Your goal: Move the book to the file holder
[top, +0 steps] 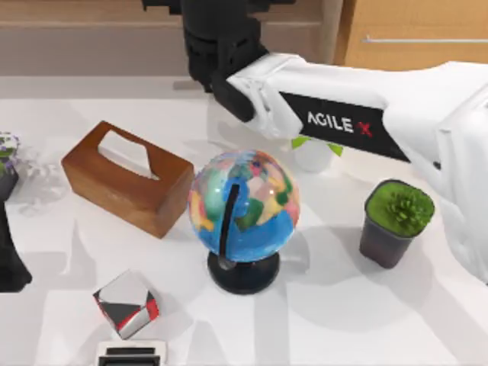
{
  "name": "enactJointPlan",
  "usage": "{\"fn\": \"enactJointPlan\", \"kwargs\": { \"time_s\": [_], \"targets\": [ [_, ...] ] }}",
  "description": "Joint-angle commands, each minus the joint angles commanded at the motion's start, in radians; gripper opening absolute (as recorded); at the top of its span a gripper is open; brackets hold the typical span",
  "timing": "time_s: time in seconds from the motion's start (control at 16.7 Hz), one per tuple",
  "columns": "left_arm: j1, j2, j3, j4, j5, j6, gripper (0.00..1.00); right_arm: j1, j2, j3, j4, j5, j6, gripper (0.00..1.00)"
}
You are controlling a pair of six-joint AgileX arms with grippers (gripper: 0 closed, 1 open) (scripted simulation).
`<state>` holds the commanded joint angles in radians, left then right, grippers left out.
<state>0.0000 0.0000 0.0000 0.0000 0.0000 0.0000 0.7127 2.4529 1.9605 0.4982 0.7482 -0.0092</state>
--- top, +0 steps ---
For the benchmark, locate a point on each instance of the brown wooden tissue box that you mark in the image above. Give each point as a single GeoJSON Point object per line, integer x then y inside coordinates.
{"type": "Point", "coordinates": [126, 190]}

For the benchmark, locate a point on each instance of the green plant in dark pot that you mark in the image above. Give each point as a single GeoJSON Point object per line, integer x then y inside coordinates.
{"type": "Point", "coordinates": [396, 217]}

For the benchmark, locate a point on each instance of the white box with black slots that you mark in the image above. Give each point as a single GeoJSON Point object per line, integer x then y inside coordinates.
{"type": "Point", "coordinates": [131, 352]}

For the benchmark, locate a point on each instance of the purple flowers in dark pot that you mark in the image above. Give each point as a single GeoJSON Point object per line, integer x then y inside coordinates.
{"type": "Point", "coordinates": [7, 160]}

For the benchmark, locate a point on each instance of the colourful globe on black stand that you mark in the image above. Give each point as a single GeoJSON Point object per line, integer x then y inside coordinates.
{"type": "Point", "coordinates": [244, 213]}

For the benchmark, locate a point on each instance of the white pot with green leaves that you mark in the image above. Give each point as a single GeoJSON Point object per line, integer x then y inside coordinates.
{"type": "Point", "coordinates": [312, 158]}

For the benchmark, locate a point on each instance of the wooden cupboard door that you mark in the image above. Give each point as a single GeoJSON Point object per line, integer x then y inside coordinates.
{"type": "Point", "coordinates": [419, 19]}

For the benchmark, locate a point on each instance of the red grey white cube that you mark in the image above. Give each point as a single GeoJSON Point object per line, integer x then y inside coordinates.
{"type": "Point", "coordinates": [126, 305]}

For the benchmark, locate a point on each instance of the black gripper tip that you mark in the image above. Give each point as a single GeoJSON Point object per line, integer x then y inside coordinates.
{"type": "Point", "coordinates": [9, 259]}

